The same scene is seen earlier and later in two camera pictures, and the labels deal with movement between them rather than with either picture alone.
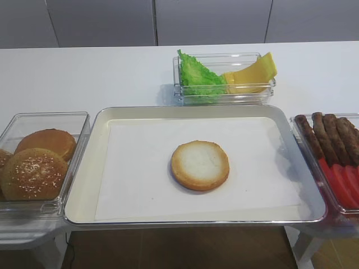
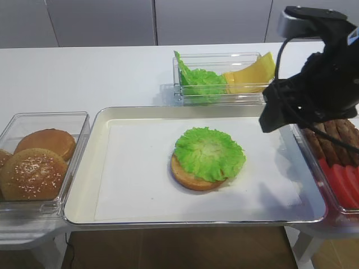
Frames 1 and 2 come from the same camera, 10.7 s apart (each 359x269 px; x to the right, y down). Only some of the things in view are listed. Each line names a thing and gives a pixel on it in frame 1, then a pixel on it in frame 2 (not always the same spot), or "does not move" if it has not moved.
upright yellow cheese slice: x=261 y=72 does not move
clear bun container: x=40 y=155 does not move
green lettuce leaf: x=193 y=73 → x=209 y=154
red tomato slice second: x=344 y=181 does not move
